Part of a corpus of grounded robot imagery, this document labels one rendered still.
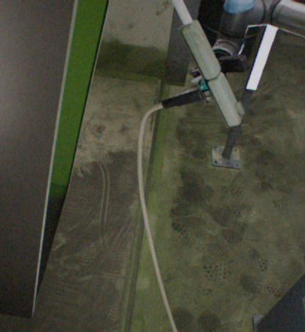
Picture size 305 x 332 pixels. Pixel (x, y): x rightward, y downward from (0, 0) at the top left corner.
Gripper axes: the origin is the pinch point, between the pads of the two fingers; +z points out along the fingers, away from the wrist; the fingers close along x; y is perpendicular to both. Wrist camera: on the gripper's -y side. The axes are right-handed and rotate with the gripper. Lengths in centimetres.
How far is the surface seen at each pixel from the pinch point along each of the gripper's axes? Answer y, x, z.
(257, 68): 18, -38, -98
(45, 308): 102, -63, 40
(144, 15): 101, 6, -157
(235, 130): 47, -75, -101
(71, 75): 43.1, 18.8, -1.8
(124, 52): 132, -12, -153
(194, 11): 69, -9, -168
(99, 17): 23.4, 30.1, -4.8
